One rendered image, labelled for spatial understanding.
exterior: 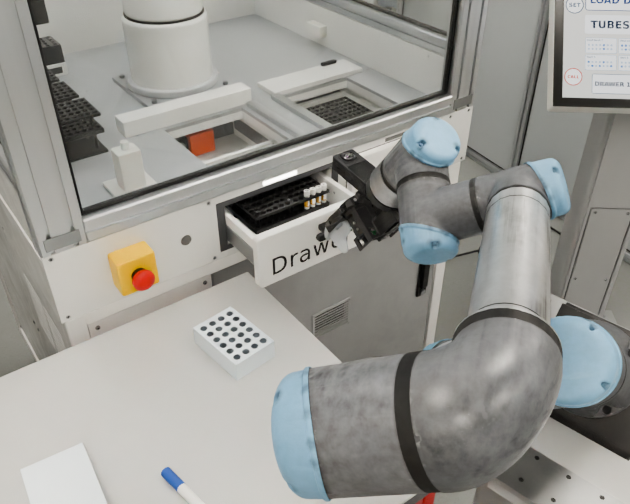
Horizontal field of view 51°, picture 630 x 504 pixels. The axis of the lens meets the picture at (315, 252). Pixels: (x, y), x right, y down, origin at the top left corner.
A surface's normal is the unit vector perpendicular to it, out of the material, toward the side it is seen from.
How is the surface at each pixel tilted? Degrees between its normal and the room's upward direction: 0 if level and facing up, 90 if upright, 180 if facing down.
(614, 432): 48
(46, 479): 0
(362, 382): 27
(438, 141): 35
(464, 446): 62
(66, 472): 0
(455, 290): 0
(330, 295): 90
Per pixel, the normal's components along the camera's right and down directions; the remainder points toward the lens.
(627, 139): -0.07, 0.60
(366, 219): 0.33, -0.38
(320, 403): -0.49, -0.57
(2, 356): 0.00, -0.80
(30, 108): 0.59, 0.48
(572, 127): -0.88, 0.29
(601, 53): -0.05, -0.06
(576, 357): -0.37, -0.22
